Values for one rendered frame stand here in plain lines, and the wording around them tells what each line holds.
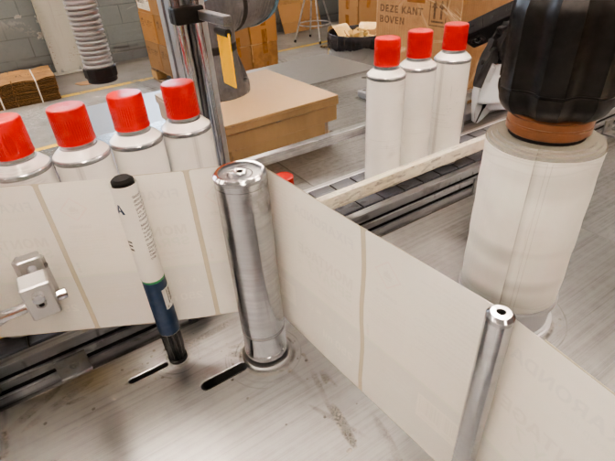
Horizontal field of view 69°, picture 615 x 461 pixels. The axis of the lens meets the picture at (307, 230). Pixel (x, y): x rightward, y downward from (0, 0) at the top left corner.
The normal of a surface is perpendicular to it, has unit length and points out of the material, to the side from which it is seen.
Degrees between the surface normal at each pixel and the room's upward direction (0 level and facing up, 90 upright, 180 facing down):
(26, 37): 90
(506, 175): 90
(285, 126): 90
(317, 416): 0
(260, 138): 90
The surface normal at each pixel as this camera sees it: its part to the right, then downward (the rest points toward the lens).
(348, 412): -0.05, -0.83
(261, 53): 0.56, 0.40
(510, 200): -0.72, 0.38
